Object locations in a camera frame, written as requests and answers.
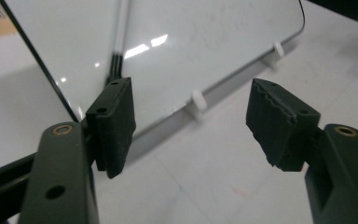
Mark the white whiteboard with black rim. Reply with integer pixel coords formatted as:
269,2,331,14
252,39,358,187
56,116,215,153
0,0,306,138

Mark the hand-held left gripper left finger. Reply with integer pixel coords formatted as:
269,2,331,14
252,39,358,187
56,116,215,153
85,77,137,180

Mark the white whiteboard stand clip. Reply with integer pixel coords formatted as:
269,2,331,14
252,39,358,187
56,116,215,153
268,40,285,67
186,90,209,121

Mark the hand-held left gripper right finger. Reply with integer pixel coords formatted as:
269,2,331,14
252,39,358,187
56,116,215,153
245,77,322,173

